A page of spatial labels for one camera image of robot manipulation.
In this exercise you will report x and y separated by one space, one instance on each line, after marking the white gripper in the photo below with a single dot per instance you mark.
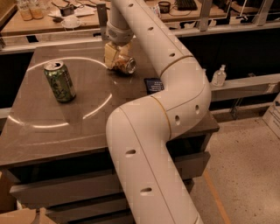
120 35

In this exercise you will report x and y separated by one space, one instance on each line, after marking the orange soda can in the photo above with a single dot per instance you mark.
125 64

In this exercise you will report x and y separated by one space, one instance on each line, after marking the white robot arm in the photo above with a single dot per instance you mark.
137 132

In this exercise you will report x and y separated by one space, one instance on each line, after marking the green soda can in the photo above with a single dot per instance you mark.
59 80

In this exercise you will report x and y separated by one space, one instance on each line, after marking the patterned paper cup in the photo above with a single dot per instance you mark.
156 10

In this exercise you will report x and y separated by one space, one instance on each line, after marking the black device on desk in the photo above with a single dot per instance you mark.
66 11

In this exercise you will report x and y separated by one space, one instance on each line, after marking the black keyboard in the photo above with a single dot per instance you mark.
186 5

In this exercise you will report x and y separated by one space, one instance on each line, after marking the right jar with orange contents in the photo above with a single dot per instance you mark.
35 9

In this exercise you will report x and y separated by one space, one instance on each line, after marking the jar with orange contents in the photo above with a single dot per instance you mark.
35 9
24 10

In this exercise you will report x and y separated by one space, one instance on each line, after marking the left jar with orange contents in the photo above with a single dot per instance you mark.
24 10

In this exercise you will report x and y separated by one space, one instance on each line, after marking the right clear sanitizer bottle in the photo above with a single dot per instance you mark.
219 77

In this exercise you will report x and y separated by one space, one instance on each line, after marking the grey drawer cabinet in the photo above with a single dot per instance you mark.
57 153

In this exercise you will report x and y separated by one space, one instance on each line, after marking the metal railing post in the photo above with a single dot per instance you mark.
103 19

